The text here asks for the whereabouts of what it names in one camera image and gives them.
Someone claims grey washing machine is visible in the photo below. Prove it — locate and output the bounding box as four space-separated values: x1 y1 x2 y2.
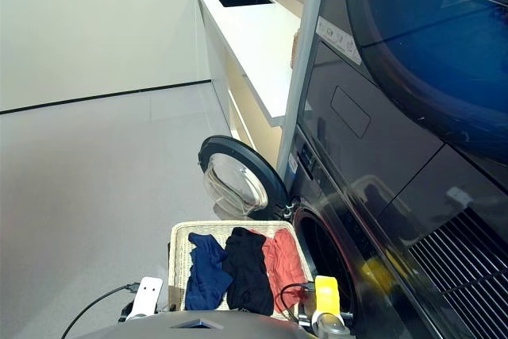
289 124 508 339

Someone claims blue garment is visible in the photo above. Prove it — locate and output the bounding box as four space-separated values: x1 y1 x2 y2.
184 232 234 311

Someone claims white counter cabinet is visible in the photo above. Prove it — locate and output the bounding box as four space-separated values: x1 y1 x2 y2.
194 0 302 165

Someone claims red garment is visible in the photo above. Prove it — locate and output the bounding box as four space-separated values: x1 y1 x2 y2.
249 227 307 314

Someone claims brown woven object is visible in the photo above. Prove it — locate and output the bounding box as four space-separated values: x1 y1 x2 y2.
291 28 301 70

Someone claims black garment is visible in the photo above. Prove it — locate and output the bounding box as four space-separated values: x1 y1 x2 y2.
221 226 275 316

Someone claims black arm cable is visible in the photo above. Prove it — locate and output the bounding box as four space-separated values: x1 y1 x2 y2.
60 282 140 339
279 282 317 322

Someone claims round washing machine door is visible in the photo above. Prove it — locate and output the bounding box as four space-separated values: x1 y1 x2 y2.
197 135 297 222

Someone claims pale woven basket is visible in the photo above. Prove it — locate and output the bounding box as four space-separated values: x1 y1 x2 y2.
168 219 318 322

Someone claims silver robot torso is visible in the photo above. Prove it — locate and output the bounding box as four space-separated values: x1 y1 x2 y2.
73 310 318 339

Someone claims round dark dryer door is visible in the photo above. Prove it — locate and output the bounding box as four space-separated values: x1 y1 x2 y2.
343 0 508 165

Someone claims white dryer sticker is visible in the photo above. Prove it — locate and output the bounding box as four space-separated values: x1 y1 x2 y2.
317 16 363 66

